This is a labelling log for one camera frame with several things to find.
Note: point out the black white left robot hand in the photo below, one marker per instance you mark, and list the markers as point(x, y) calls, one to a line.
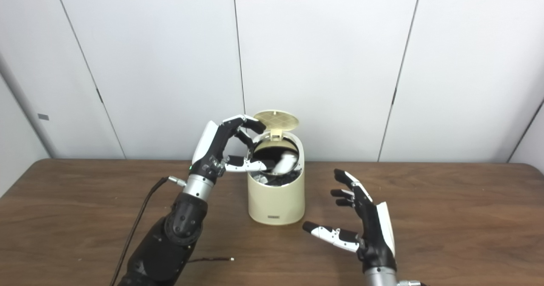
point(210, 150)

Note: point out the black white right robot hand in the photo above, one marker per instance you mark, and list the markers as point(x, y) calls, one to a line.
point(378, 239)

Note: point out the cream round bin lid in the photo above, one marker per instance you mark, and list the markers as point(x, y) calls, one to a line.
point(276, 119)

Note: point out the small white plastic bottle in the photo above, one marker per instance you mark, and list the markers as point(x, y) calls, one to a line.
point(285, 162)

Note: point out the cream-colored round bin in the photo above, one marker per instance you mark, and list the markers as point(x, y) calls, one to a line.
point(276, 203)

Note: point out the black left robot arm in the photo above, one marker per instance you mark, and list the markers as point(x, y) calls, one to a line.
point(170, 243)

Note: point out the black plastic bin liner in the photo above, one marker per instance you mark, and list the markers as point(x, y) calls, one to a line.
point(278, 180)

